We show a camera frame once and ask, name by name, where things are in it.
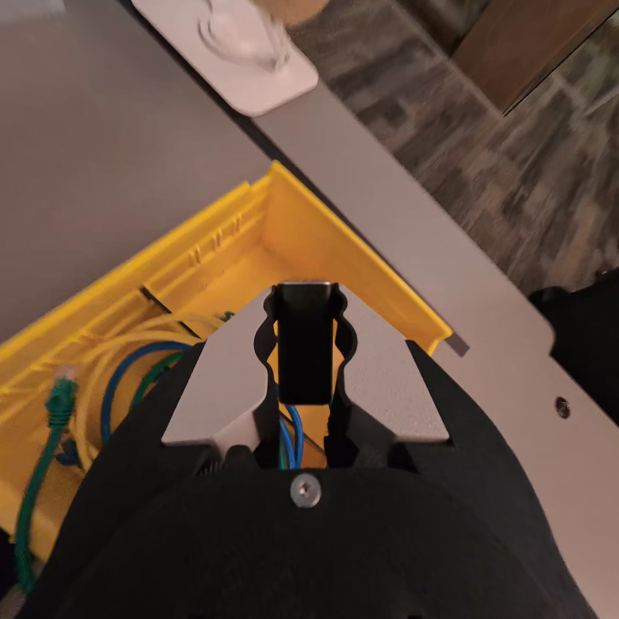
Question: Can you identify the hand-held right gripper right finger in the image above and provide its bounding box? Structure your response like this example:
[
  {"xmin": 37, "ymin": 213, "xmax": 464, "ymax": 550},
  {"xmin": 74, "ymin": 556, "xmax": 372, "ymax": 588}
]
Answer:
[{"xmin": 326, "ymin": 284, "xmax": 451, "ymax": 469}]

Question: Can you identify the yellow plastic bin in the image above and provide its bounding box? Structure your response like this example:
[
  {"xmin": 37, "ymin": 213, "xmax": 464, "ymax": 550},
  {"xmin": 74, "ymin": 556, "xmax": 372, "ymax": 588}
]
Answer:
[{"xmin": 0, "ymin": 161, "xmax": 453, "ymax": 564}]

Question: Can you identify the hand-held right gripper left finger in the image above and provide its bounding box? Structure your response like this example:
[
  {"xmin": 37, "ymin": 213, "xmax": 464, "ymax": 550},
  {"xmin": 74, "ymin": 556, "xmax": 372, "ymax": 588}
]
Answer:
[{"xmin": 161, "ymin": 285, "xmax": 281, "ymax": 469}]

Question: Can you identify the brown wooden board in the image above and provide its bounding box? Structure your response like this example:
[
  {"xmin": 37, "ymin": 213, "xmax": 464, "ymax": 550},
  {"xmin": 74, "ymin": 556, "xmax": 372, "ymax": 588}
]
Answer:
[{"xmin": 452, "ymin": 0, "xmax": 619, "ymax": 114}]

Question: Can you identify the yellow ethernet cable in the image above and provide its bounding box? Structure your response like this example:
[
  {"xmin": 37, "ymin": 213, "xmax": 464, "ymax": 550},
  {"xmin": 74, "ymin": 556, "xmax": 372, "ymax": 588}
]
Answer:
[{"xmin": 77, "ymin": 312, "xmax": 223, "ymax": 472}]

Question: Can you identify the blue ethernet cable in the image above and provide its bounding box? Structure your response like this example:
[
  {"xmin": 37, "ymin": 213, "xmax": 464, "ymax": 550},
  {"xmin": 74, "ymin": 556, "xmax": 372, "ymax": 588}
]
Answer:
[{"xmin": 101, "ymin": 341, "xmax": 304, "ymax": 470}]

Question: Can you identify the green ethernet cable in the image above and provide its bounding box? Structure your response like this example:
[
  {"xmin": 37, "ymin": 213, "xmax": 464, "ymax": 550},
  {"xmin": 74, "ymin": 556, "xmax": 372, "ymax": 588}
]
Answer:
[{"xmin": 14, "ymin": 312, "xmax": 290, "ymax": 595}]

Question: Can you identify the black bulky object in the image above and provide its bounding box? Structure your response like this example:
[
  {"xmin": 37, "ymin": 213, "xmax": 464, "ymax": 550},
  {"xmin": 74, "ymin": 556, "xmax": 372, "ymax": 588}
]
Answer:
[{"xmin": 529, "ymin": 268, "xmax": 619, "ymax": 426}]

